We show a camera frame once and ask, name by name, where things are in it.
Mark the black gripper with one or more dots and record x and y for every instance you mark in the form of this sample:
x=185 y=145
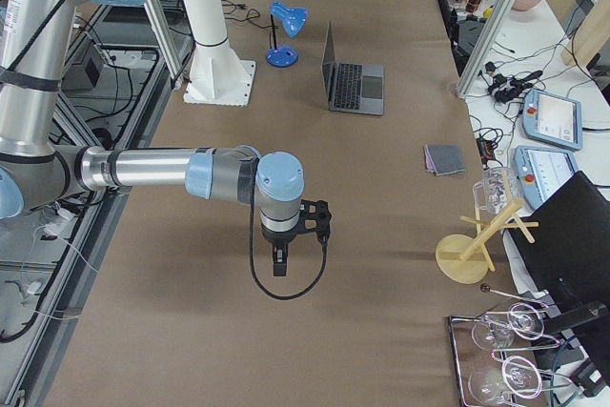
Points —
x=278 y=238

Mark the grey laptop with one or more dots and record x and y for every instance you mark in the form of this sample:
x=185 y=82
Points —
x=352 y=88

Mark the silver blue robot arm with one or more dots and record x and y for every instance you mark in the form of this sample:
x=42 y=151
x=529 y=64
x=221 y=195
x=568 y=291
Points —
x=34 y=43

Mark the wooden mug tree stand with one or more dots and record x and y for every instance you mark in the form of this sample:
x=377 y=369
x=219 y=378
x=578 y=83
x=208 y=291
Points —
x=465 y=259

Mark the grey folded cloth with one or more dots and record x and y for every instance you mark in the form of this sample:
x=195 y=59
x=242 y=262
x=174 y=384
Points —
x=443 y=159

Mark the clear glass mug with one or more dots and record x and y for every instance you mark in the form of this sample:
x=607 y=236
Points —
x=497 y=187

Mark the blue desk lamp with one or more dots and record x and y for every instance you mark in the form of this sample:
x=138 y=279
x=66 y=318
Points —
x=292 y=21

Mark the metal glass rack tray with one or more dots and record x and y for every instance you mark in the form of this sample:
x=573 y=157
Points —
x=494 y=357

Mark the upper clear wine glass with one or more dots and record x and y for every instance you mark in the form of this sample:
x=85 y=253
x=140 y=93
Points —
x=496 y=330

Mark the clear wine glass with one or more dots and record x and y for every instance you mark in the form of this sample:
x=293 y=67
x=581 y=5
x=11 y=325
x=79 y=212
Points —
x=511 y=383
x=496 y=330

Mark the lower clear wine glass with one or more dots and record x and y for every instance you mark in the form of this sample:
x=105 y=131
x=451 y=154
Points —
x=511 y=383

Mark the lower blue teach pendant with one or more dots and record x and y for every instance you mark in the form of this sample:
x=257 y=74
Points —
x=542 y=171

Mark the blue teach pendant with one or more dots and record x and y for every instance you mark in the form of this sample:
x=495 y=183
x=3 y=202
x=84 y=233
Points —
x=542 y=171
x=552 y=119

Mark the black office chair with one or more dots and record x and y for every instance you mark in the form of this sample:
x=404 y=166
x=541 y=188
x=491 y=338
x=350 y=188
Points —
x=570 y=260

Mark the upper blue teach pendant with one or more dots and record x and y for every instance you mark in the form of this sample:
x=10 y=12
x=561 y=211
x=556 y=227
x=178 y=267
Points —
x=552 y=119

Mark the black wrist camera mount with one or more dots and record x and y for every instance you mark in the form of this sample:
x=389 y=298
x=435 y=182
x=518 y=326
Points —
x=315 y=217

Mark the aluminium frame post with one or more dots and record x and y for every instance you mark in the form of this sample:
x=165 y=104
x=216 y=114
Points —
x=482 y=47

